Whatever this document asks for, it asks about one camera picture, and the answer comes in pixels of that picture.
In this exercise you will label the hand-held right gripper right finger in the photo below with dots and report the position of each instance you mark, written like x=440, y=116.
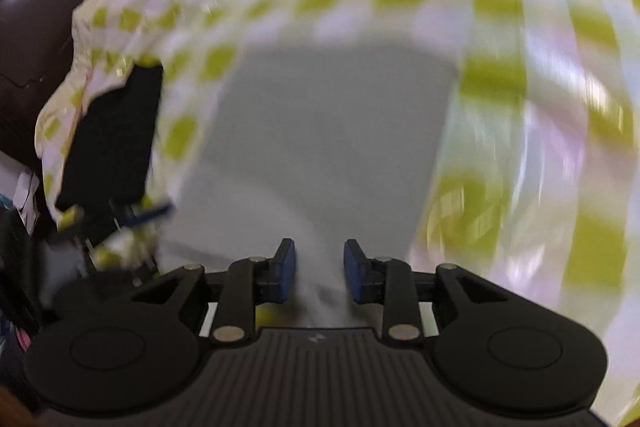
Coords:
x=354, y=274

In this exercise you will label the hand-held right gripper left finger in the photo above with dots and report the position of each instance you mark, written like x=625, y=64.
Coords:
x=286, y=269

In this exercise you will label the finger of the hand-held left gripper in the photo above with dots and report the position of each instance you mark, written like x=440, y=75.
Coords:
x=150, y=212

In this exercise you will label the black cloth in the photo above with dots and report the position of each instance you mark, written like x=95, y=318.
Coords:
x=115, y=137

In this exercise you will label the light grey pants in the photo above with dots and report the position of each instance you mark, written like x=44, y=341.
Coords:
x=320, y=132

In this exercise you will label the dark brown headboard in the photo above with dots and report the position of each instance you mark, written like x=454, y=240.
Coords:
x=45, y=32

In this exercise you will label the checkered printed blanket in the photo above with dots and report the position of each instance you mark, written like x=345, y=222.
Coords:
x=525, y=57

